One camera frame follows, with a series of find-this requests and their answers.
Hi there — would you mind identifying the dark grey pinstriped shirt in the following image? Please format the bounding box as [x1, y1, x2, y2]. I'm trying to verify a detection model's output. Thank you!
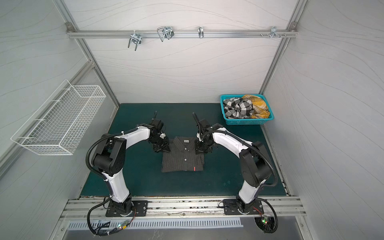
[161, 137, 205, 173]

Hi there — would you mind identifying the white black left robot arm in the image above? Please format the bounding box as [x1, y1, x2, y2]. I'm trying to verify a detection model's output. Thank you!
[86, 118, 171, 217]

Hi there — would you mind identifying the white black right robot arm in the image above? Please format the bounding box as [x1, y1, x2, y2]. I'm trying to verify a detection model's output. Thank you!
[193, 113, 278, 215]

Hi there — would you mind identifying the black white checkered shirt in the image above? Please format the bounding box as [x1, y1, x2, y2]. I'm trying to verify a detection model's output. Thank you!
[223, 98, 253, 119]

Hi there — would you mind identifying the teal plastic laundry basket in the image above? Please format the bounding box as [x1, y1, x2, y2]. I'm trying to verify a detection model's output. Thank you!
[220, 94, 274, 125]

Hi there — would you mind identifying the yellow plaid shirt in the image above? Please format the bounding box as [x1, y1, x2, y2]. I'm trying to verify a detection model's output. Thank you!
[242, 95, 271, 119]

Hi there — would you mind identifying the white slotted vent strip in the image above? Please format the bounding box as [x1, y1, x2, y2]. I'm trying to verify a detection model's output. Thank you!
[67, 217, 244, 231]

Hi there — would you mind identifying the metal u-bolt clamp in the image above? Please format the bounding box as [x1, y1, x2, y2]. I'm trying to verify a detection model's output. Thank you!
[128, 32, 142, 51]

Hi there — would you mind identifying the metal double hook clamp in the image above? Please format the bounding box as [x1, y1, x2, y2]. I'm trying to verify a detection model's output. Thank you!
[157, 26, 175, 42]

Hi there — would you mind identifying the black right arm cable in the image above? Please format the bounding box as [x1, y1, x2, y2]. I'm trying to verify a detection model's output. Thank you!
[191, 112, 279, 234]

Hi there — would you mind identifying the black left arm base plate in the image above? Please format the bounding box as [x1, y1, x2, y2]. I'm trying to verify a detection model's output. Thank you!
[106, 199, 148, 217]

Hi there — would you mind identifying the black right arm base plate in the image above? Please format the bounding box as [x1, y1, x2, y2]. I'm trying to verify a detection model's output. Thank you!
[218, 199, 264, 215]

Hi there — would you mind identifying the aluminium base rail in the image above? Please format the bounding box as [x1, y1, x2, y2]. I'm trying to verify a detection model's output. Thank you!
[59, 196, 307, 220]

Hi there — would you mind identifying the white wire wall basket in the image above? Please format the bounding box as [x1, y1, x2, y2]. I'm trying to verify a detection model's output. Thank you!
[11, 80, 106, 156]

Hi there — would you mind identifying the small metal ring clamp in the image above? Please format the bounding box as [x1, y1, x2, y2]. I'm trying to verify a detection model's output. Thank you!
[198, 27, 204, 39]

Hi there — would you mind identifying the metal bracket with bolts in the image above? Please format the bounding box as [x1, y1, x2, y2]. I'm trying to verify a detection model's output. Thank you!
[260, 27, 287, 39]

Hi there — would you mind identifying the aluminium top cross rail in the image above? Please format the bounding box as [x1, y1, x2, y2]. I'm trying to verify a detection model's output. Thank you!
[67, 29, 299, 39]

